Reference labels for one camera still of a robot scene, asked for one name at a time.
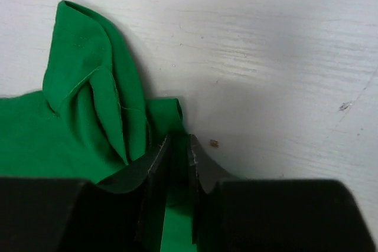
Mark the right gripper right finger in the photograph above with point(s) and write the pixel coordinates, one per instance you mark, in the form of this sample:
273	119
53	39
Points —
238	214

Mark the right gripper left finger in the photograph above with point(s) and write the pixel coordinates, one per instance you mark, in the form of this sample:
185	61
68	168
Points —
123	212

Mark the green t-shirt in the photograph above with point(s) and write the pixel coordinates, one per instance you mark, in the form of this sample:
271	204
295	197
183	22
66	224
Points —
91	117

